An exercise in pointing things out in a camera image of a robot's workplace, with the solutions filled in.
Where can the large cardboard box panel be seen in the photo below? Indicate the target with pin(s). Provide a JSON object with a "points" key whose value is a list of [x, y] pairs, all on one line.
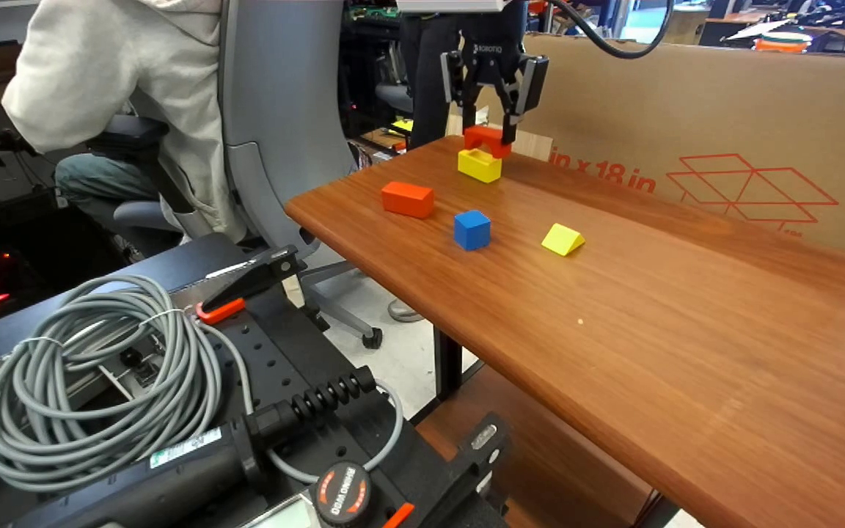
{"points": [[718, 126]]}

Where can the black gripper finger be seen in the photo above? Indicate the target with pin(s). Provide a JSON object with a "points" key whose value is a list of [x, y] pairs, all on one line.
{"points": [[466, 113], [511, 117]]}

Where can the person in white hoodie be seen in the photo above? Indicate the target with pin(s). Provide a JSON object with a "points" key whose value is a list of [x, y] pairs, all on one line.
{"points": [[120, 98]]}

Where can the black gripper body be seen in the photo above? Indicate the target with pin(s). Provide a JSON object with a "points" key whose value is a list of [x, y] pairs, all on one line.
{"points": [[497, 64]]}

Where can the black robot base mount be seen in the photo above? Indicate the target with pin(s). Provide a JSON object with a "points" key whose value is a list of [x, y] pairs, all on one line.
{"points": [[249, 411]]}

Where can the red black emergency stop knob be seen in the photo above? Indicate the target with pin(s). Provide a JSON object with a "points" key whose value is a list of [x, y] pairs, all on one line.
{"points": [[341, 494]]}

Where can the grey office chair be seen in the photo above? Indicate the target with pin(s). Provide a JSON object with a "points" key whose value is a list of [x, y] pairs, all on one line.
{"points": [[278, 126]]}

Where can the yellow rectangular block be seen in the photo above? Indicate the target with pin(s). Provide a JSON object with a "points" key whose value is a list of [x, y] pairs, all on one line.
{"points": [[479, 164]]}

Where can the orange arch block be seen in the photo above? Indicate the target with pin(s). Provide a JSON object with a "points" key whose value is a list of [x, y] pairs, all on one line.
{"points": [[486, 138]]}

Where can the blue cube block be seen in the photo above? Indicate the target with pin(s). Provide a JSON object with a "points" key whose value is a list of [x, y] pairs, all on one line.
{"points": [[470, 229]]}

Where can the orange rectangular block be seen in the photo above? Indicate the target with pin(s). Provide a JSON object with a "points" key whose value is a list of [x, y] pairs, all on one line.
{"points": [[406, 198]]}

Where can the yellow wedge block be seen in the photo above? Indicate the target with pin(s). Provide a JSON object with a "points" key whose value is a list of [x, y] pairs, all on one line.
{"points": [[563, 238]]}

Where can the black table leg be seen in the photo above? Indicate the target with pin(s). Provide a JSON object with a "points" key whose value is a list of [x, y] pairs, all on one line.
{"points": [[448, 364]]}

